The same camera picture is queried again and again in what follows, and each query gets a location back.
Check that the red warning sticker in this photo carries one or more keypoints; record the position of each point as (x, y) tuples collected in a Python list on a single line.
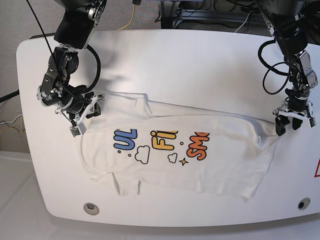
[(317, 172)]

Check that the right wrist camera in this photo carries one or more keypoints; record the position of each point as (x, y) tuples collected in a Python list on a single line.
[(77, 130)]

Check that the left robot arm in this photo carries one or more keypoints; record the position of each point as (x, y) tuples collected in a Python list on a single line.
[(290, 23)]

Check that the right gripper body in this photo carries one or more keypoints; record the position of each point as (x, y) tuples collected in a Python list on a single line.
[(76, 110)]

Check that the table cable grommet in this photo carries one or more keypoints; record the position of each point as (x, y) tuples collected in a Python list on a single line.
[(91, 209), (304, 203)]

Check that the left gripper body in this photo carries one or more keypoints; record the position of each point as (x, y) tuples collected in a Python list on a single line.
[(293, 107)]

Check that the black bar under table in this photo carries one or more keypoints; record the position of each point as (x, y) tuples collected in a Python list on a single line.
[(9, 96)]

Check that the left table cable grommet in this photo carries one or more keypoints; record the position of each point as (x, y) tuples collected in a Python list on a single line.
[(91, 209)]

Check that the white printed T-shirt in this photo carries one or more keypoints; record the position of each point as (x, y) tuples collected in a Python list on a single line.
[(136, 141)]

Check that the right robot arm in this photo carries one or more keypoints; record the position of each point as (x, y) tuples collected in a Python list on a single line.
[(80, 19)]

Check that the right table cable grommet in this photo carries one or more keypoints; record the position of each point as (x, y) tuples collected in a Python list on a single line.
[(304, 203)]

